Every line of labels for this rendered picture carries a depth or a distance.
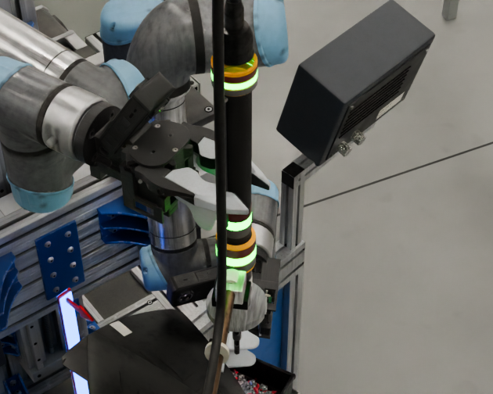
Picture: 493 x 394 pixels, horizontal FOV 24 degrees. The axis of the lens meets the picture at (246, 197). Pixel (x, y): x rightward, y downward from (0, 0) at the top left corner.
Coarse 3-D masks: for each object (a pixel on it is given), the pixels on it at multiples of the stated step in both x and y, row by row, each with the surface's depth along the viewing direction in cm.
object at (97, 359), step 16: (96, 336) 131; (96, 352) 129; (112, 352) 131; (128, 352) 133; (96, 368) 127; (112, 368) 129; (128, 368) 131; (144, 368) 133; (96, 384) 125; (112, 384) 127; (128, 384) 129; (144, 384) 131; (160, 384) 133; (176, 384) 135
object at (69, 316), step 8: (64, 296) 166; (64, 304) 167; (64, 312) 168; (72, 312) 170; (64, 320) 169; (72, 320) 171; (72, 328) 172; (72, 336) 173; (72, 344) 174; (80, 384) 182; (80, 392) 183; (88, 392) 186
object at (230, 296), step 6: (228, 294) 120; (234, 294) 121; (228, 300) 120; (228, 306) 119; (228, 312) 119; (228, 318) 118; (228, 324) 118; (228, 330) 118; (222, 336) 116; (222, 342) 116; (222, 360) 115; (216, 378) 113; (204, 384) 113; (216, 384) 113; (216, 390) 112
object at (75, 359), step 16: (128, 320) 165; (144, 320) 165; (160, 320) 166; (176, 320) 167; (112, 336) 161; (128, 336) 161; (144, 336) 162; (160, 336) 162; (176, 336) 163; (192, 336) 164; (80, 352) 157; (144, 352) 159; (160, 352) 160; (176, 352) 160; (192, 352) 161; (80, 368) 155; (160, 368) 157; (176, 368) 157; (192, 368) 158; (224, 368) 159; (192, 384) 155; (224, 384) 156
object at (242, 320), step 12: (240, 276) 122; (216, 288) 121; (228, 288) 121; (240, 288) 121; (252, 288) 132; (240, 300) 121; (252, 300) 131; (264, 300) 131; (240, 312) 126; (252, 312) 129; (264, 312) 130; (240, 324) 127; (252, 324) 129
